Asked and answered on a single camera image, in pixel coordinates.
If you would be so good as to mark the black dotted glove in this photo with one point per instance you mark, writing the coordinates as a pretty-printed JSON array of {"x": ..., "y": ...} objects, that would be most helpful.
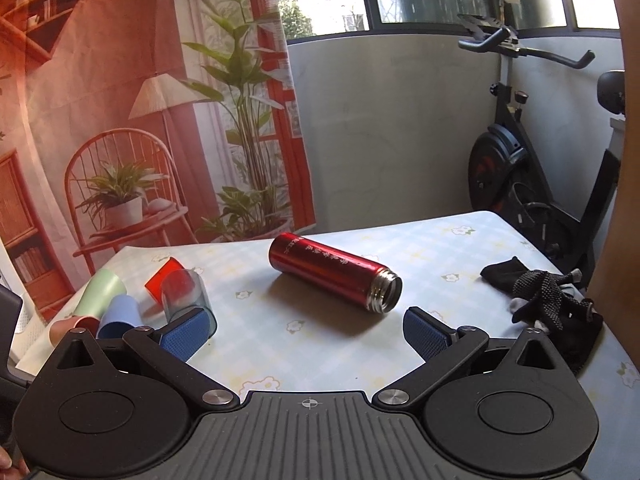
[{"x": 545, "y": 296}]

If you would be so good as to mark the black cloth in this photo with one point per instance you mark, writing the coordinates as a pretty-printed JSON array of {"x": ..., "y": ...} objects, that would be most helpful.
[{"x": 500, "y": 272}]

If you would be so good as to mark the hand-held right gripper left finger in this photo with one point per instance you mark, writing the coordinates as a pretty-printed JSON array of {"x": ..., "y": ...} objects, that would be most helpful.
[{"x": 182, "y": 335}]

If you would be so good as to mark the black exercise bike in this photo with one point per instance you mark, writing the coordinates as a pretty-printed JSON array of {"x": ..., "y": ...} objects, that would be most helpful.
[{"x": 500, "y": 160}]

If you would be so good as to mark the red thermos cup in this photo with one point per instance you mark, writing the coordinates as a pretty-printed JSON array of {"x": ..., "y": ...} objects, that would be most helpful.
[{"x": 335, "y": 272}]

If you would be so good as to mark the floral checked tablecloth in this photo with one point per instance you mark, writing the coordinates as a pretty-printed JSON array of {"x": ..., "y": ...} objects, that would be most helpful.
[{"x": 325, "y": 340}]

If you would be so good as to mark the brown panel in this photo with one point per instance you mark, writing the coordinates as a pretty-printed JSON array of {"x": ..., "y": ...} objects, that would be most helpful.
[{"x": 622, "y": 160}]

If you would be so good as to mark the clear grey glass cup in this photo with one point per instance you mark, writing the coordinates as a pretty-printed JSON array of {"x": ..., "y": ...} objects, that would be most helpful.
[{"x": 187, "y": 295}]

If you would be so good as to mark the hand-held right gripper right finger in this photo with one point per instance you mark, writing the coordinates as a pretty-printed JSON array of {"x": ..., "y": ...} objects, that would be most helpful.
[{"x": 425, "y": 332}]

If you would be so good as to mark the printed wall tapestry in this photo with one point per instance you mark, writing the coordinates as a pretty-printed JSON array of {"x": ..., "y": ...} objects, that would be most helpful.
[{"x": 100, "y": 60}]

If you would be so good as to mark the light green cup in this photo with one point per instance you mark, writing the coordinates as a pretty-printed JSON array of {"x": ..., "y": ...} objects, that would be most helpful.
[{"x": 102, "y": 292}]

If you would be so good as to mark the white perforated plastic object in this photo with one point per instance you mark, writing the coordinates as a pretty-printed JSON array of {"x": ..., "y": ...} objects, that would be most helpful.
[{"x": 27, "y": 327}]

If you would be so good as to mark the pink cup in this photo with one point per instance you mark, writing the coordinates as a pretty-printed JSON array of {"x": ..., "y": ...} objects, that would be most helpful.
[{"x": 65, "y": 327}]

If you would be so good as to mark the light blue cup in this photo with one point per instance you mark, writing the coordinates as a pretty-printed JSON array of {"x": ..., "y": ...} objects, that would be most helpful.
[{"x": 120, "y": 317}]

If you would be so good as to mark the red translucent cup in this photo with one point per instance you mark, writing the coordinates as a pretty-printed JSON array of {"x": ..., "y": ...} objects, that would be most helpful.
[{"x": 162, "y": 280}]

